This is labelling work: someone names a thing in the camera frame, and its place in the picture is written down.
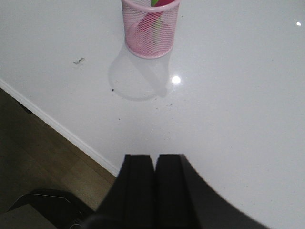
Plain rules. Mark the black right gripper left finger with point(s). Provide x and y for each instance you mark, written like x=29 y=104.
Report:
x=130 y=202

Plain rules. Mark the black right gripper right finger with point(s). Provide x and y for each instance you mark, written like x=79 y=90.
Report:
x=186 y=201

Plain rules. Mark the pink highlighter pen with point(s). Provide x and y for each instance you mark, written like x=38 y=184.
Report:
x=145 y=26

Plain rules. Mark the green highlighter pen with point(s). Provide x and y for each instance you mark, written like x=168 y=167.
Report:
x=157 y=21

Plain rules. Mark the pink mesh pen holder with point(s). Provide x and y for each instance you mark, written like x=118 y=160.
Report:
x=133 y=11

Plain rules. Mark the black base under table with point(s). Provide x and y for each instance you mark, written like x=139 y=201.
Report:
x=61 y=208

